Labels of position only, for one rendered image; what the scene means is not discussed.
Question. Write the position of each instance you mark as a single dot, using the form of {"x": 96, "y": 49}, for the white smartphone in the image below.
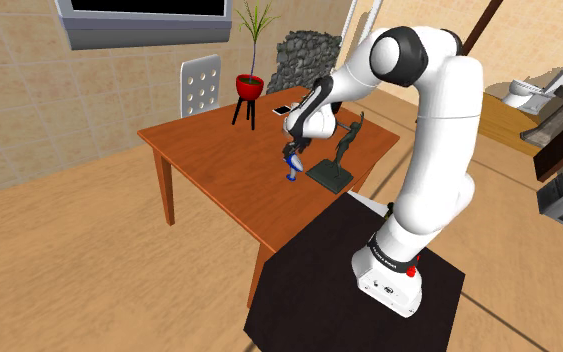
{"x": 282, "y": 110}

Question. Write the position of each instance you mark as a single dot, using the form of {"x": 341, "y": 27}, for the dark dancer figure statue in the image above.
{"x": 332, "y": 174}

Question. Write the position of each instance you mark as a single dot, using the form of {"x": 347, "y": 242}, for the brown wooden table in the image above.
{"x": 222, "y": 156}

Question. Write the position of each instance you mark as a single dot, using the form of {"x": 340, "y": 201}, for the blue and white vase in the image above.
{"x": 294, "y": 164}

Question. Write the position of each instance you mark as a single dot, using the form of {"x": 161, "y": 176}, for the white perforated chair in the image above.
{"x": 200, "y": 88}

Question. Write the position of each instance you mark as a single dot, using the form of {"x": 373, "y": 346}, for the white toilet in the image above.
{"x": 529, "y": 92}

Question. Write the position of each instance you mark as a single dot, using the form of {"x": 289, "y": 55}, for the grey stone pile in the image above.
{"x": 303, "y": 61}

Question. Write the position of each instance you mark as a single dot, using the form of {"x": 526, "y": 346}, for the dark robot stand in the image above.
{"x": 320, "y": 287}

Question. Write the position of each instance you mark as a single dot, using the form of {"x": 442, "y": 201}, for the red potted plant on stand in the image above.
{"x": 250, "y": 86}

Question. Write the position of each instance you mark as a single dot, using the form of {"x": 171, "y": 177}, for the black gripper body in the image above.
{"x": 296, "y": 144}

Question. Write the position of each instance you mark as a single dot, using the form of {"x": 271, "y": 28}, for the grey framed window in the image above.
{"x": 149, "y": 22}

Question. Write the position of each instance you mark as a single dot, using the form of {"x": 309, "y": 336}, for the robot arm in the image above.
{"x": 437, "y": 146}

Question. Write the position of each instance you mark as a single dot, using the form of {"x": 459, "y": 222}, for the dark brown shelf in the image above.
{"x": 561, "y": 146}

